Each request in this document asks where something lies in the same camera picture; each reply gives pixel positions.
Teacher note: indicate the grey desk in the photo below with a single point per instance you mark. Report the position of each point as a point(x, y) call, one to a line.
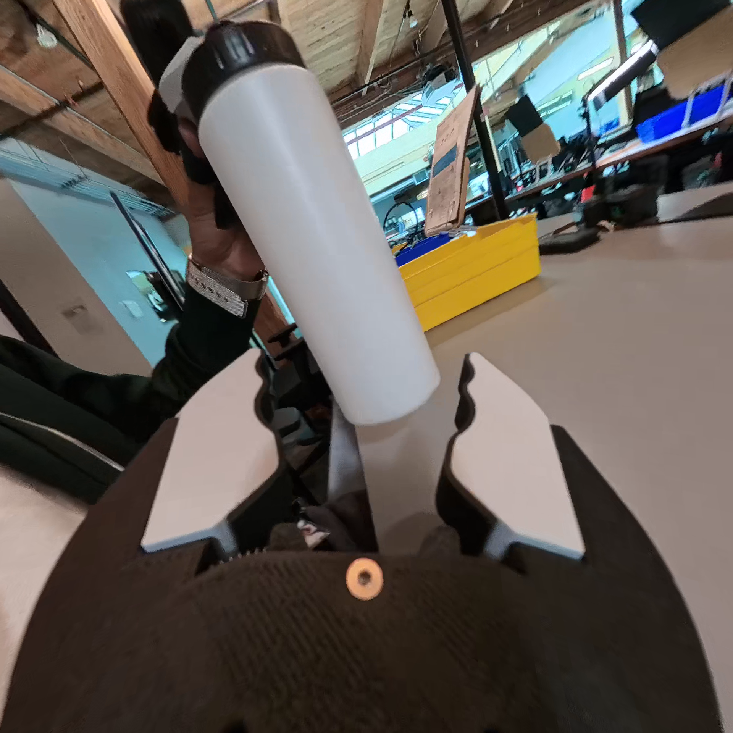
point(630, 372)

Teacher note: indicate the wooden pillar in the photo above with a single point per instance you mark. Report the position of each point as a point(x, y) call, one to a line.
point(126, 103)

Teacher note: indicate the silver mesh wristwatch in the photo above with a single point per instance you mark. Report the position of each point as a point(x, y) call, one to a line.
point(223, 289)

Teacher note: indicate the beige cardboard panel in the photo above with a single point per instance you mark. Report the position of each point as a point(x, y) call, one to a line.
point(541, 143)
point(696, 60)

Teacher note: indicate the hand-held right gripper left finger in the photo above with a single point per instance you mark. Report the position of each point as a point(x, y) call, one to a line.
point(217, 464)

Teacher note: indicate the yellow plastic bin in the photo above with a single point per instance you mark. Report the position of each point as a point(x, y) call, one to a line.
point(475, 269)

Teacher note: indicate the black flat case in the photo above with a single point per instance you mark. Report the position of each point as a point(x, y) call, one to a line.
point(567, 241)

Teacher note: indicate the brown cardboard sign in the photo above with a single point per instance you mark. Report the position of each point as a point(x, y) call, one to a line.
point(452, 166)

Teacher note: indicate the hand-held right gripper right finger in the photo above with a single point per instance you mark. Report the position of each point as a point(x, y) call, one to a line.
point(509, 469)

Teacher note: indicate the white bottle black lid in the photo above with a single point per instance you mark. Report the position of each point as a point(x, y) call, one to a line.
point(309, 229)

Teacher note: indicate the person's left hand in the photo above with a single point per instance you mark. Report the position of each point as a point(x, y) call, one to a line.
point(212, 240)

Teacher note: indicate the large black framed sign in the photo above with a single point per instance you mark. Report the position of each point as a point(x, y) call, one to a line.
point(149, 252)

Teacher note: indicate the blue plastic bin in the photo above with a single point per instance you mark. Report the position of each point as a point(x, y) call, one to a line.
point(424, 249)
point(670, 123)

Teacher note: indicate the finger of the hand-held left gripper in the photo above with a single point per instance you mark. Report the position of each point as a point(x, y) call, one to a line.
point(178, 80)

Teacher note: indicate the black battery charger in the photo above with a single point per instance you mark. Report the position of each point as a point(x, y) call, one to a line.
point(630, 203)

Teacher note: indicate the person's left forearm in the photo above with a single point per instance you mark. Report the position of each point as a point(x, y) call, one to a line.
point(194, 366)

